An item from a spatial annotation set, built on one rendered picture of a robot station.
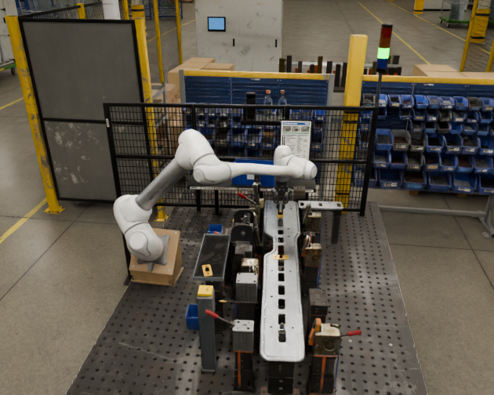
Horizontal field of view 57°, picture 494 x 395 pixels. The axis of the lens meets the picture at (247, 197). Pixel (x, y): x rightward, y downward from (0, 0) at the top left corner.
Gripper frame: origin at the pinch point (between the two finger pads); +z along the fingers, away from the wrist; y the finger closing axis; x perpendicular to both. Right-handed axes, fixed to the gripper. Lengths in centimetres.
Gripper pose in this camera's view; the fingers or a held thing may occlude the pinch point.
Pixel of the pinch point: (280, 208)
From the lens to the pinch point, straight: 283.4
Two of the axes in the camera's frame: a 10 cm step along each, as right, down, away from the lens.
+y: 10.0, 0.3, -0.5
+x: 0.6, -4.6, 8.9
